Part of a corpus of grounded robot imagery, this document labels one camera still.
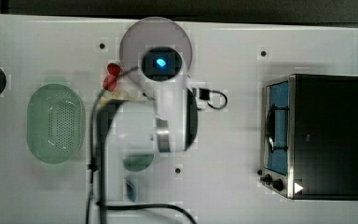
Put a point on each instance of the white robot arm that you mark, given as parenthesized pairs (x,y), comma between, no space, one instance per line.
(164,122)

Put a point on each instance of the silver toaster oven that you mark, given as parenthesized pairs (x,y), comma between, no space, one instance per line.
(310,137)

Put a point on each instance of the peeled toy banana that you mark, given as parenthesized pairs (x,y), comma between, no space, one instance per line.
(114,95)

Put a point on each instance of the green round bowl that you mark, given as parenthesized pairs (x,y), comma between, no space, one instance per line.
(138,163)

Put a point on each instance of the pink toy strawberry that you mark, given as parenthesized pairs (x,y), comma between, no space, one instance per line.
(110,83)

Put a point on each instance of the red toy strawberry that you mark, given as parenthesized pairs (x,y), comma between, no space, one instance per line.
(113,69)

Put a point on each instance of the round grey plate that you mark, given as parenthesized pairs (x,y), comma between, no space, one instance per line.
(133,40)

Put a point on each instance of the blue mug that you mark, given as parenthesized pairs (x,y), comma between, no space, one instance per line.
(130,191)

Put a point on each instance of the green perforated colander basket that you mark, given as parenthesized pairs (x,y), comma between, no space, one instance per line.
(55,123)

